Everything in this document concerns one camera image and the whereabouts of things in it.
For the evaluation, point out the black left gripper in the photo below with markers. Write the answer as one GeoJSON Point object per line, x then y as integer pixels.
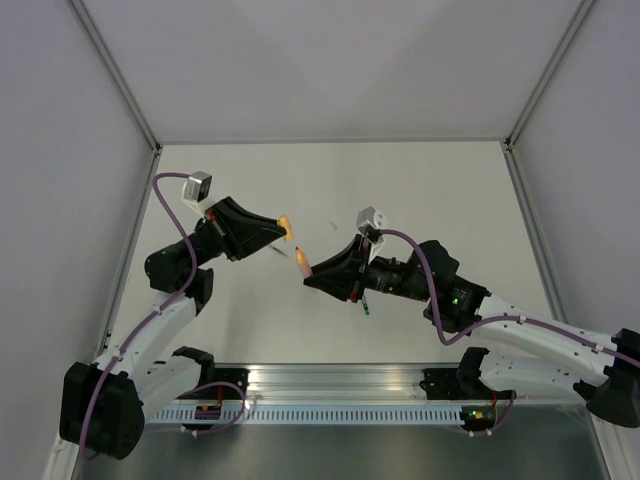
{"type": "Point", "coordinates": [233, 224]}

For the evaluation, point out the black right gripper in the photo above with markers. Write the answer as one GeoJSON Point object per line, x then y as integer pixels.
{"type": "Point", "coordinates": [348, 268]}

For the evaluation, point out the green fineliner pen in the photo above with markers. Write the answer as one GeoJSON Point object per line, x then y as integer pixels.
{"type": "Point", "coordinates": [365, 306]}

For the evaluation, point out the orange highlighter marker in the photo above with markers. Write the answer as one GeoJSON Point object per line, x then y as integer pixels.
{"type": "Point", "coordinates": [303, 263]}

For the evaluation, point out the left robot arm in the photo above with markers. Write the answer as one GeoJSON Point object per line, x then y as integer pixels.
{"type": "Point", "coordinates": [107, 403]}

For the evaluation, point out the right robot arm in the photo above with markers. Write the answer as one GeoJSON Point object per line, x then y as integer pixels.
{"type": "Point", "coordinates": [598, 370]}

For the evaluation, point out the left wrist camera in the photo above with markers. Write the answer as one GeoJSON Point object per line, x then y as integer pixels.
{"type": "Point", "coordinates": [195, 191]}

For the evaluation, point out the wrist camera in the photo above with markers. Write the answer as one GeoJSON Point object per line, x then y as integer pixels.
{"type": "Point", "coordinates": [369, 219]}
{"type": "Point", "coordinates": [195, 191]}

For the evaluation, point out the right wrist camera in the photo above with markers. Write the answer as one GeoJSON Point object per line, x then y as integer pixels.
{"type": "Point", "coordinates": [369, 219]}

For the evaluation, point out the aluminium mounting rail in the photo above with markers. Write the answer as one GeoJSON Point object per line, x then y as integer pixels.
{"type": "Point", "coordinates": [334, 382]}

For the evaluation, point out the white slotted cable duct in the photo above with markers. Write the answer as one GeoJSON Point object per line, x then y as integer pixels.
{"type": "Point", "coordinates": [274, 414]}

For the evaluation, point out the right aluminium frame post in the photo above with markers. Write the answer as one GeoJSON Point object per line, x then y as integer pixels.
{"type": "Point", "coordinates": [559, 53]}

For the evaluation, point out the aluminium frame post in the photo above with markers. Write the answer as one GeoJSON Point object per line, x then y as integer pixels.
{"type": "Point", "coordinates": [98, 43]}
{"type": "Point", "coordinates": [559, 53]}

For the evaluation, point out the left aluminium frame post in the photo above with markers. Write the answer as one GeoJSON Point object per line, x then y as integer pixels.
{"type": "Point", "coordinates": [98, 43]}

